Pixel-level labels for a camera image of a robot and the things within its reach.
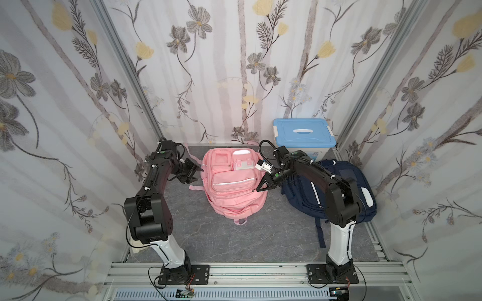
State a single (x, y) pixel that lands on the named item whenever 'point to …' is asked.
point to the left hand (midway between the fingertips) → (203, 169)
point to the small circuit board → (182, 293)
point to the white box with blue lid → (313, 136)
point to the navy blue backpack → (306, 197)
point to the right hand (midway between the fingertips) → (262, 186)
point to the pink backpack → (230, 177)
